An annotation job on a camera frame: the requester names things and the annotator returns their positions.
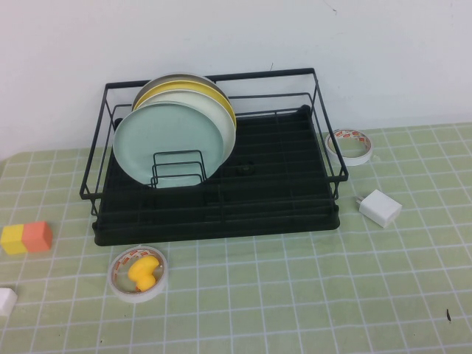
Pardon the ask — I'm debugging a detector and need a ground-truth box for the light blue-green plate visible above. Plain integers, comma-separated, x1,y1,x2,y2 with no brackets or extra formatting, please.
112,102,225,189

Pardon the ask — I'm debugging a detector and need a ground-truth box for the cream white plate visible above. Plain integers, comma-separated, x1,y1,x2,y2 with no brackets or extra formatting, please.
139,88,237,174

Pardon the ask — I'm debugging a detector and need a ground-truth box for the white USB charger plug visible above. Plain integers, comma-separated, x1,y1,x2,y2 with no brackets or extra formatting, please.
355,189,403,229

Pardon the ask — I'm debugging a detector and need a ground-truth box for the white foam block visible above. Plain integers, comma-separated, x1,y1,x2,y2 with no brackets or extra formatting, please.
0,287,18,318

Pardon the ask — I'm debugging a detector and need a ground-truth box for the yellow rubber duck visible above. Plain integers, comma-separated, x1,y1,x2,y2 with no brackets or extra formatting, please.
127,256,160,292

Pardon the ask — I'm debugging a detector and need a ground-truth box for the yellow plate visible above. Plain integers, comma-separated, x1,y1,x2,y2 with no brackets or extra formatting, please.
133,79,237,126

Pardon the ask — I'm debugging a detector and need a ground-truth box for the black plastic drip tray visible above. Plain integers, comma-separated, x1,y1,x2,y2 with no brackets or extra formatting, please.
92,105,341,247

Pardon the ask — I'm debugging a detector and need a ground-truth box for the yellow cube block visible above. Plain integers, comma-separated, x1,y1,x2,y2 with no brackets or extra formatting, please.
0,224,29,255

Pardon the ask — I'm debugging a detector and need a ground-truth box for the grey plate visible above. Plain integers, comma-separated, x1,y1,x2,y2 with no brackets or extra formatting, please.
131,72,222,110

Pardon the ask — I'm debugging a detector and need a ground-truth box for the orange cube block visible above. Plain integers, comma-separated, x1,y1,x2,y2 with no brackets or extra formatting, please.
21,220,52,254

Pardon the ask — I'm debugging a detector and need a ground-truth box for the green grid tablecloth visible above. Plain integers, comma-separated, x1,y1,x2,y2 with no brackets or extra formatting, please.
0,121,472,354

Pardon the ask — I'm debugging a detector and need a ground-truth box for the black wire dish rack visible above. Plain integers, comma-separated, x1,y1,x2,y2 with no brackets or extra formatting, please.
79,67,350,222

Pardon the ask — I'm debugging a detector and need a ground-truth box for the white tape roll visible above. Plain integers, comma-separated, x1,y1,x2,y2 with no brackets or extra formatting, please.
324,128,375,167
108,246,169,304

